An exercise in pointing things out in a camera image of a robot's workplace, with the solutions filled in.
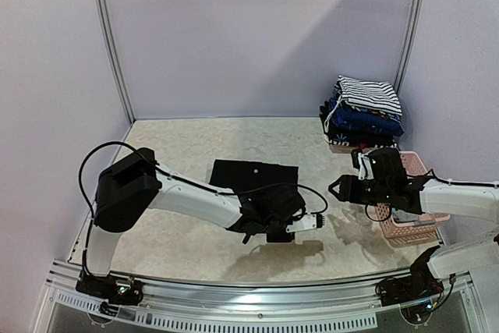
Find black white striped shirt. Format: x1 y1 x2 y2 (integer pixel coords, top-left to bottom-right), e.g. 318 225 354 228
337 76 402 116

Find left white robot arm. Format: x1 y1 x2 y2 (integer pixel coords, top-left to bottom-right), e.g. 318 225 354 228
84 148 317 297

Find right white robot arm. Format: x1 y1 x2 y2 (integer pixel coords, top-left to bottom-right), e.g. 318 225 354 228
328 148 498 299

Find pink plastic laundry basket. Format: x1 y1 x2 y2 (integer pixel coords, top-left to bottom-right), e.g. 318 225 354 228
380 151 451 246

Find grey garment in basket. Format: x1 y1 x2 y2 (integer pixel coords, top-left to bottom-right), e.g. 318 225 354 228
391 210 419 224

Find black printed folded garment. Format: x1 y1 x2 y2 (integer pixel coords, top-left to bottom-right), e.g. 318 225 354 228
319 101 398 148

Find dark blue folded garment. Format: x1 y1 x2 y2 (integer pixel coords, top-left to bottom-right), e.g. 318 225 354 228
330 103 404 136

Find blue orange patterned shorts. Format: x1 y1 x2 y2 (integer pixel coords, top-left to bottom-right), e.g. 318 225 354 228
328 95 402 122

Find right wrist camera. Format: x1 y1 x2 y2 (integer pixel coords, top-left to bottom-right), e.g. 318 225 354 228
351 149 373 180

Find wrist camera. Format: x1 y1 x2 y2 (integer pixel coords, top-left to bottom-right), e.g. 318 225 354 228
285 213 325 233
351 149 373 180

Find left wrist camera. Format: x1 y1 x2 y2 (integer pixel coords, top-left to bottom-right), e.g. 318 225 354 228
285 213 325 233

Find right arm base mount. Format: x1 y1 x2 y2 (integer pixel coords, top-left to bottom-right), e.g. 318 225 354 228
375 259 456 311

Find aluminium front rail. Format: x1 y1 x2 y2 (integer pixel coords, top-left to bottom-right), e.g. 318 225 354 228
34 260 487 332

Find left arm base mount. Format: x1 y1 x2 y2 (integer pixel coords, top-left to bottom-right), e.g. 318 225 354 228
76 271 143 306

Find right aluminium corner post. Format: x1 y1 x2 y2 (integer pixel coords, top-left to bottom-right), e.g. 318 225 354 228
394 0 423 94

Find aluminium corner post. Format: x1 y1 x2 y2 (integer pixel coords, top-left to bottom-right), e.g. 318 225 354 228
394 0 423 94
95 0 136 126

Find left aluminium corner post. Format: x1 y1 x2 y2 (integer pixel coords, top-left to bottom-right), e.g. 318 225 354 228
95 0 136 126

